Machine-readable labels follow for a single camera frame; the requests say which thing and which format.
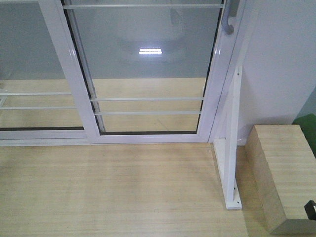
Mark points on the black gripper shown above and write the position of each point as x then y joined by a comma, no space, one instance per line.
310,209

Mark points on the grey curved door handle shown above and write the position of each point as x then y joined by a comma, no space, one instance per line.
229,12

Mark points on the white sliding glass door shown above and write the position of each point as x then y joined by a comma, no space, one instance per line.
144,64

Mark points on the white door bottom track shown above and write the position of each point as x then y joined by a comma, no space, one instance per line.
103,140

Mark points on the wooden box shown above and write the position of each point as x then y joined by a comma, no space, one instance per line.
284,168

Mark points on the green object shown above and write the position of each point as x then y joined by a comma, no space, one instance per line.
308,126

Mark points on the fixed white glass panel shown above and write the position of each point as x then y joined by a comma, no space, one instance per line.
38,72

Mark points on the white front support bracket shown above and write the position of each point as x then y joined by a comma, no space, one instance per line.
225,143

